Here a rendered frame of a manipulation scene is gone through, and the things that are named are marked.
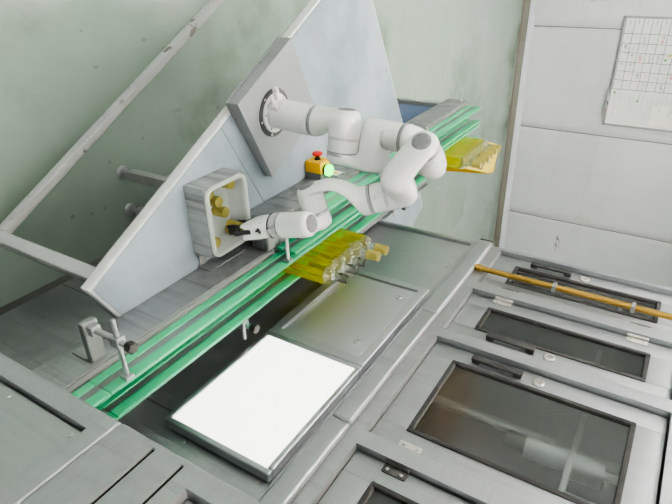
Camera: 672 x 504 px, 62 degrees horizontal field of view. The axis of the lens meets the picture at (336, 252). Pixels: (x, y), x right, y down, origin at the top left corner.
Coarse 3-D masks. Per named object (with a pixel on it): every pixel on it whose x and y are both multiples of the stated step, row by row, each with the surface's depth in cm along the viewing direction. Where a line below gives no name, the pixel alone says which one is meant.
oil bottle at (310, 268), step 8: (304, 256) 184; (296, 264) 181; (304, 264) 180; (312, 264) 179; (320, 264) 179; (328, 264) 179; (288, 272) 185; (296, 272) 183; (304, 272) 181; (312, 272) 179; (320, 272) 177; (328, 272) 176; (312, 280) 181; (320, 280) 178; (328, 280) 177
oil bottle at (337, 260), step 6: (312, 252) 186; (318, 252) 185; (324, 252) 185; (330, 252) 185; (318, 258) 183; (324, 258) 182; (330, 258) 182; (336, 258) 182; (342, 258) 182; (336, 264) 180; (342, 264) 181
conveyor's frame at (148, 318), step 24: (432, 120) 277; (336, 168) 220; (288, 192) 200; (240, 264) 174; (168, 288) 162; (192, 288) 162; (216, 288) 163; (144, 312) 152; (168, 312) 151; (144, 336) 143; (72, 360) 135; (96, 360) 134; (72, 384) 128
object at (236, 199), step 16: (240, 176) 166; (208, 192) 156; (224, 192) 172; (240, 192) 171; (208, 208) 158; (240, 208) 174; (208, 224) 160; (224, 224) 176; (224, 240) 173; (240, 240) 174
